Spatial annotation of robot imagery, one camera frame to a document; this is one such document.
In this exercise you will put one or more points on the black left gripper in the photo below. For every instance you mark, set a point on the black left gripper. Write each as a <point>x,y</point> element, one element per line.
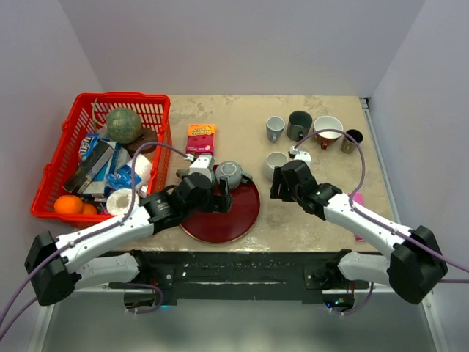
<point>225,199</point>

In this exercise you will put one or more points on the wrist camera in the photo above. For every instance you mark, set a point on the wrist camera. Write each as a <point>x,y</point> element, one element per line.
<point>203,165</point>
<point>299,155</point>

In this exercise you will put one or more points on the blue candy bag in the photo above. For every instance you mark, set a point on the blue candy bag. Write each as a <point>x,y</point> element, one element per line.
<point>87,144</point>

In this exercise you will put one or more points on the small brown espresso cup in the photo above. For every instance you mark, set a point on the small brown espresso cup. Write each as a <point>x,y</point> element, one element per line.
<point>352,137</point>

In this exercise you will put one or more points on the pink flat box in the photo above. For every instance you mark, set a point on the pink flat box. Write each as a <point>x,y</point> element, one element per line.
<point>358,198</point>

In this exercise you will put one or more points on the teal glazed mug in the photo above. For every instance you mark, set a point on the teal glazed mug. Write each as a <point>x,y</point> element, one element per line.
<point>181,173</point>

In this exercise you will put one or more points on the red plastic basket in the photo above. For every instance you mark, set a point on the red plastic basket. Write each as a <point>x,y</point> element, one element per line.
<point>87,107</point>

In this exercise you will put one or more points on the black carton box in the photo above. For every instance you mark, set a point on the black carton box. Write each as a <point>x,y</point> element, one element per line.
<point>89,167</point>

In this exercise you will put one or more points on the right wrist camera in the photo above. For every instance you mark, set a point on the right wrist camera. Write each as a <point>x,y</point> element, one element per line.
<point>299,155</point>

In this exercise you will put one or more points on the green round melon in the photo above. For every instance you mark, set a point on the green round melon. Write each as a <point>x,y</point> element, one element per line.
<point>123,125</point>

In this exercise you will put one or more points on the brown wooden disc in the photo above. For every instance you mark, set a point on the brown wooden disc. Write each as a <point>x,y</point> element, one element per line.
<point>147,135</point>

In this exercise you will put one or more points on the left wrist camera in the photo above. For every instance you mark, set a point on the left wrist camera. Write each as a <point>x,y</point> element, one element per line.
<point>203,165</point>

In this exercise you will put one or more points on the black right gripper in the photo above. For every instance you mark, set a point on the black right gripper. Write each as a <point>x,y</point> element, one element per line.
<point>279,178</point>

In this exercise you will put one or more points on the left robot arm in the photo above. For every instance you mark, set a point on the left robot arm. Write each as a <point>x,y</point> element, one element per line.
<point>52,263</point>

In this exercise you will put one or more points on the white speckled mug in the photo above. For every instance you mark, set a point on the white speckled mug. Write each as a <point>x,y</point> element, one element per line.
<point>273,160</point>

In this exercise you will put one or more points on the black table front rail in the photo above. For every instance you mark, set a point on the black table front rail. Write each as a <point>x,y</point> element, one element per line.
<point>253,276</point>

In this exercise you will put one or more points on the dark red round tray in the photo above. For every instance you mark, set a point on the dark red round tray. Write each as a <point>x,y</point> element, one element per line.
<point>218,228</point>

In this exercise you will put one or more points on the orange pink sponge box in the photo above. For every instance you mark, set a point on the orange pink sponge box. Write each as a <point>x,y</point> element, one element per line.
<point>200,139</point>

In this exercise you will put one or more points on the grey-blue round mug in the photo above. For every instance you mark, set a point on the grey-blue round mug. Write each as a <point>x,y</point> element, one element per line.
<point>234,174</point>

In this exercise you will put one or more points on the red floral mug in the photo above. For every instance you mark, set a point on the red floral mug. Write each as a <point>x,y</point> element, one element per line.
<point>328,130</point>

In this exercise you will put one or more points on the white blue paper cup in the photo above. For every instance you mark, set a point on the white blue paper cup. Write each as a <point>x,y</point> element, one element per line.
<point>122,177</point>

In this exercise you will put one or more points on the white paper roll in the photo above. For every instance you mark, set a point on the white paper roll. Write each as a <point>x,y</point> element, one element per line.
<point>119,202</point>

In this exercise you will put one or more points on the dark grey mug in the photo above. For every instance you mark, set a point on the dark grey mug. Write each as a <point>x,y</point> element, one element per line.
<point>299,125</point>

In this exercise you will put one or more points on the small grey mug white inside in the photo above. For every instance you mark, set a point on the small grey mug white inside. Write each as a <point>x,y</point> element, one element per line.
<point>274,128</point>

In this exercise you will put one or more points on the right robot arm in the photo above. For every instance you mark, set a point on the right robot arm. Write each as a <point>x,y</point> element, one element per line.
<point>408,260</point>

